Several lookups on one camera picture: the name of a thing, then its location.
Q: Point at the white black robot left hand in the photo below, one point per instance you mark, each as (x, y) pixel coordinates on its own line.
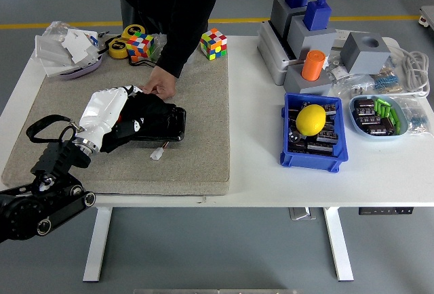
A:
(101, 107)

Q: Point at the person's left hand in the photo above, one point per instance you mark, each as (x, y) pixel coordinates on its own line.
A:
(162, 85)

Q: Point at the black rag with red tag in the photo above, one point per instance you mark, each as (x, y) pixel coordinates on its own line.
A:
(152, 111)

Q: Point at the person's left forearm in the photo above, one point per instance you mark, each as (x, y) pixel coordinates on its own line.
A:
(178, 53)

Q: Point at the black table control panel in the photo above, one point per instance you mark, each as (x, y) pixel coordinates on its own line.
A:
(386, 210)

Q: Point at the purple tray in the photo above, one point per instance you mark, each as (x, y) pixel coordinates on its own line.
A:
(81, 72)

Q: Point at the colourful Rubik's cube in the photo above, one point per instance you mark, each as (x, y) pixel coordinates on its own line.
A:
(140, 46)

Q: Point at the white card pieces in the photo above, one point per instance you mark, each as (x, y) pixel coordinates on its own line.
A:
(79, 46)

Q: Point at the white-framed Rubik's cube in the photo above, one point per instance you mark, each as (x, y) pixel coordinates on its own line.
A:
(213, 44)

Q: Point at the small black tool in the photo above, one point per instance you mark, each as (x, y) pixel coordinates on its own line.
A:
(103, 34)

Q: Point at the white plastic case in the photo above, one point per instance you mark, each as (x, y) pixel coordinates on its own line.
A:
(50, 50)

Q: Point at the grey-brown mat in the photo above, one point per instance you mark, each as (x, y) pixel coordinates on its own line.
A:
(169, 172)

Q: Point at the crumpled clear plastic bag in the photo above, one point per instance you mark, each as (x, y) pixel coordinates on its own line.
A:
(56, 28)

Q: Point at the grey holder block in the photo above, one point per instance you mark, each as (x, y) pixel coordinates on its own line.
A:
(312, 41)
(305, 86)
(278, 13)

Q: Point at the white table leg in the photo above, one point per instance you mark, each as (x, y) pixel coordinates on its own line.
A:
(96, 246)
(339, 246)

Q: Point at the black cylindrical capacitor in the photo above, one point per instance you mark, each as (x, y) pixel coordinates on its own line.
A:
(295, 135)
(328, 137)
(330, 108)
(320, 147)

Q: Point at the yellow lemon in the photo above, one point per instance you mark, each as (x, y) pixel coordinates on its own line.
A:
(310, 119)

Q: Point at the orange cylinder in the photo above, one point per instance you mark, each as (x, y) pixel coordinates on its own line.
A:
(313, 65)

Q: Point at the blue plastic bin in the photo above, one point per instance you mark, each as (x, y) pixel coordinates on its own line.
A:
(312, 163)

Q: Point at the clear bag of small parts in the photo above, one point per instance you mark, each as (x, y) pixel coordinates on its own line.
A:
(346, 82)

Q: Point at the white power strip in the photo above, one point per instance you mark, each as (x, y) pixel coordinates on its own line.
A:
(340, 36)

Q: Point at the brown cylindrical capacitor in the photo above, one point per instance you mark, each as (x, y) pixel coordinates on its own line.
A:
(369, 120)
(363, 103)
(363, 111)
(381, 127)

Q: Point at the light blue dish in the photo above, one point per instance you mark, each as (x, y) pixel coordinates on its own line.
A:
(359, 131)

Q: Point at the grey block with round hole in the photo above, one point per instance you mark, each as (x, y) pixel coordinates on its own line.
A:
(363, 55)

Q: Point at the green battery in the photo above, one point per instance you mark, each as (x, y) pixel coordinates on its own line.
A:
(387, 110)
(385, 100)
(381, 109)
(393, 116)
(376, 105)

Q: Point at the bag of blue resistors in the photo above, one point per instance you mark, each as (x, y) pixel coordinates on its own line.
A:
(386, 80)
(415, 118)

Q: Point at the white cart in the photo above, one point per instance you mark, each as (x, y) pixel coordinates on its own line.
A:
(428, 18)

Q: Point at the light grey enclosure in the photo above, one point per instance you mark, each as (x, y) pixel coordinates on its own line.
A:
(271, 60)

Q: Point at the metal bracket under table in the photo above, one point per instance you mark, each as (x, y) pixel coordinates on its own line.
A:
(301, 213)

